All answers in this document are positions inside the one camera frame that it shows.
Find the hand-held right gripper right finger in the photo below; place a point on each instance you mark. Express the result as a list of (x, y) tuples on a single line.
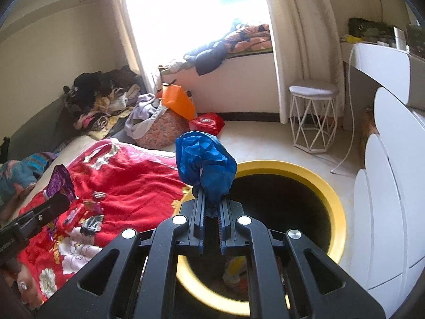
[(225, 229)]

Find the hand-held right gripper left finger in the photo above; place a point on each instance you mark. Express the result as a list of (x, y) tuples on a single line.
[(198, 212)]

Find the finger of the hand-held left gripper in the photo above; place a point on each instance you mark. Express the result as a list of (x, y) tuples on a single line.
[(46, 211)]

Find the purple snack wrapper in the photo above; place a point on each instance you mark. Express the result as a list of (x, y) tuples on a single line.
[(59, 182)]

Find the blue plastic bag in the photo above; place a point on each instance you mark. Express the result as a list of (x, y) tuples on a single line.
[(206, 159)]

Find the yellow round bin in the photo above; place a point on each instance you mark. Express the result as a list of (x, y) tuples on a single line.
[(332, 202)]

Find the person's left hand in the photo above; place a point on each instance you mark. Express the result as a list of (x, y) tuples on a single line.
[(28, 292)]

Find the red candy wrapper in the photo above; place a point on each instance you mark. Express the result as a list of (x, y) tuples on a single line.
[(74, 216)]

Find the blue patterned cloth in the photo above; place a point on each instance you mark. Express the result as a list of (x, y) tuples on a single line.
[(20, 172)]

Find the silver black wrapper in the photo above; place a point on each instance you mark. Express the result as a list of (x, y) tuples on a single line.
[(91, 224)]

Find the small silver wrapper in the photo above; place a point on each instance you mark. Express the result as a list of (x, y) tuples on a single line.
[(99, 195)]

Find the bed with beige sheet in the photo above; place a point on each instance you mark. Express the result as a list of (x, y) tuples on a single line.
[(66, 153)]

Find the red floral blanket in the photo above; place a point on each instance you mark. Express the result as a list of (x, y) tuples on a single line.
[(132, 186)]

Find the dark cloth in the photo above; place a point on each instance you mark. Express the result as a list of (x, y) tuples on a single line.
[(4, 149)]

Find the dark grey headboard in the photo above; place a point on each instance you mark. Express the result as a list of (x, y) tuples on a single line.
[(36, 123)]

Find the floral fabric bag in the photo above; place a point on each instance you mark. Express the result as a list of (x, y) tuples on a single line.
[(166, 129)]

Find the red gift bag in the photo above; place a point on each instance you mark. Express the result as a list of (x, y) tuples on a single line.
[(207, 123)]

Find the orange plastic bag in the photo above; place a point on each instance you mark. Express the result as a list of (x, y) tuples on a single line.
[(177, 101)]

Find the pile of dark clothes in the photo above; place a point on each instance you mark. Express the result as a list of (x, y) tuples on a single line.
[(99, 106)]

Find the grey white garment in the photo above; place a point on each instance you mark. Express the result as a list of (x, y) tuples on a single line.
[(142, 106)]

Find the white scalloped cabinet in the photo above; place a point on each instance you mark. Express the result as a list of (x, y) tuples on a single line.
[(381, 206)]

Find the orange patterned blanket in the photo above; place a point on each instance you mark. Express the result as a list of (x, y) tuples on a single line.
[(249, 38)]

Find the white curtain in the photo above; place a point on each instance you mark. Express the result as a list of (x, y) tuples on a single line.
[(132, 40), (305, 40)]

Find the white desk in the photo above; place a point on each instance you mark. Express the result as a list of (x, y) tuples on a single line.
[(381, 63)]

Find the dark green bag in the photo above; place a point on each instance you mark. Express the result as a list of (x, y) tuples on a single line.
[(368, 28)]

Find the white box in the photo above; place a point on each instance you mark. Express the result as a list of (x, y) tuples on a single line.
[(400, 38)]

